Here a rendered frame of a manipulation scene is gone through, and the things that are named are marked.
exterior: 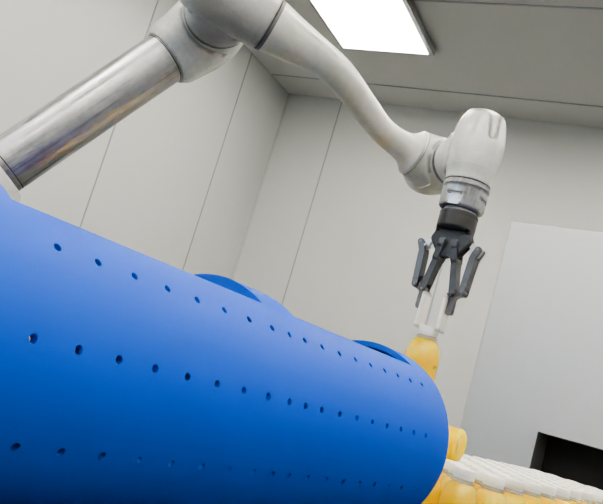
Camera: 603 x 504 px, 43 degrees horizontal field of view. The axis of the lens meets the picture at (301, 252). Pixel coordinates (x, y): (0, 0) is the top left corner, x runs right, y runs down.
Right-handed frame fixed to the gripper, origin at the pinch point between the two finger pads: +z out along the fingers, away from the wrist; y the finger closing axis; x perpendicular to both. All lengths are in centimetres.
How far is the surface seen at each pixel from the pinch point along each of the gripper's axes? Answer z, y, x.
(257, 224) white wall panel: -92, -330, 345
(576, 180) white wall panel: -167, -99, 382
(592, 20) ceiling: -207, -67, 242
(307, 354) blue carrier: 16, 15, -60
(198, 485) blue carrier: 32, 15, -74
